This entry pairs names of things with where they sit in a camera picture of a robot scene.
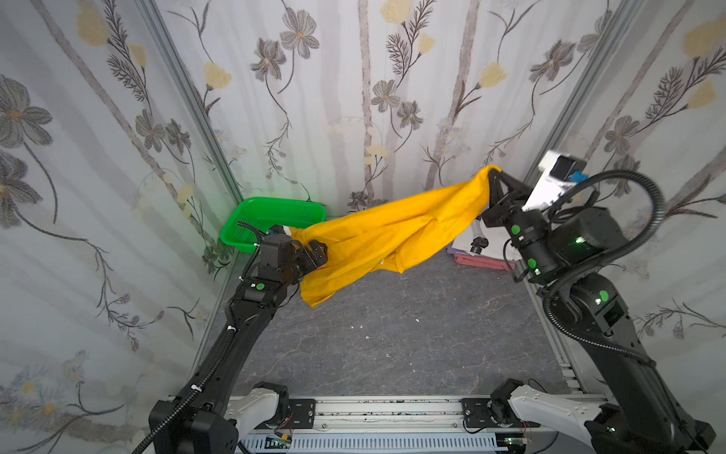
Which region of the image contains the purple folded t shirt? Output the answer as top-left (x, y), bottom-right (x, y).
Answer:
top-left (446, 244), bottom-right (462, 255)

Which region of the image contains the white black folded t shirt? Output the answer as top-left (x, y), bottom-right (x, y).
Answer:
top-left (470, 219), bottom-right (522, 261)

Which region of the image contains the green plastic basket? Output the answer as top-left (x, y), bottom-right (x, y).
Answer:
top-left (220, 197), bottom-right (327, 255)

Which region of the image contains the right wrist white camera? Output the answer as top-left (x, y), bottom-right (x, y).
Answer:
top-left (522, 151), bottom-right (587, 212)

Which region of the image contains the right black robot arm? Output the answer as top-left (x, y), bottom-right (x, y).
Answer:
top-left (481, 162), bottom-right (716, 453)

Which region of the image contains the right black corrugated cable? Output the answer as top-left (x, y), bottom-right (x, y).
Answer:
top-left (541, 168), bottom-right (667, 367)

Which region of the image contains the black mounting plate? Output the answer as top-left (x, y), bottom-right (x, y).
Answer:
top-left (461, 397), bottom-right (510, 431)
top-left (270, 398), bottom-right (317, 431)

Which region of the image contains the black corrugated cable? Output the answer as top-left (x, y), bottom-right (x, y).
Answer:
top-left (129, 325), bottom-right (236, 454)
top-left (541, 168), bottom-right (667, 367)

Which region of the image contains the yellow t shirt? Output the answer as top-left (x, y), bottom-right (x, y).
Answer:
top-left (291, 166), bottom-right (500, 308)

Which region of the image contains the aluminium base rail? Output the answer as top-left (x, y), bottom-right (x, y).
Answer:
top-left (152, 393), bottom-right (625, 454)

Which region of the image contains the left corner aluminium post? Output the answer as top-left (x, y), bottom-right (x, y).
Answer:
top-left (135, 0), bottom-right (243, 206)

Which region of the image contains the pink folded t shirt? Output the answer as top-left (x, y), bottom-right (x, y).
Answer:
top-left (454, 253), bottom-right (514, 271)

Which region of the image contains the corner aluminium post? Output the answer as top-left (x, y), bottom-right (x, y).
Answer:
top-left (524, 1), bottom-right (645, 185)
top-left (135, 0), bottom-right (243, 206)

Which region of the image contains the left black corrugated cable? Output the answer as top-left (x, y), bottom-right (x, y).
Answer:
top-left (129, 325), bottom-right (236, 454)

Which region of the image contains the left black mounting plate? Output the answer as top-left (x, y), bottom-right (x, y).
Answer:
top-left (270, 398), bottom-right (317, 431)

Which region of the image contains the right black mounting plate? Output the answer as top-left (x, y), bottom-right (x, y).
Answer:
top-left (461, 397), bottom-right (510, 431)

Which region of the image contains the white slotted cable duct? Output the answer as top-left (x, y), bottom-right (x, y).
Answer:
top-left (240, 433), bottom-right (508, 453)

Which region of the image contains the right corner aluminium post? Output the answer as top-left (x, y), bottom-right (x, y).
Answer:
top-left (524, 1), bottom-right (645, 185)

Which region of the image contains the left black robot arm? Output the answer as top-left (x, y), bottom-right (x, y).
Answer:
top-left (135, 224), bottom-right (328, 453)

